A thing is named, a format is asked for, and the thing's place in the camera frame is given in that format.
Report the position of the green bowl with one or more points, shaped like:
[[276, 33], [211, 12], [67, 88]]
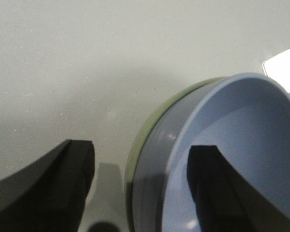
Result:
[[141, 138]]

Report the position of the blue bowl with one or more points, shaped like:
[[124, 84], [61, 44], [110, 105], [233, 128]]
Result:
[[247, 117]]

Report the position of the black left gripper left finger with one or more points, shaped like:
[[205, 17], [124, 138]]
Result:
[[49, 195]]

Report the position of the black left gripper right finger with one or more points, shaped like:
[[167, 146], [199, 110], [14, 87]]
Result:
[[224, 200]]

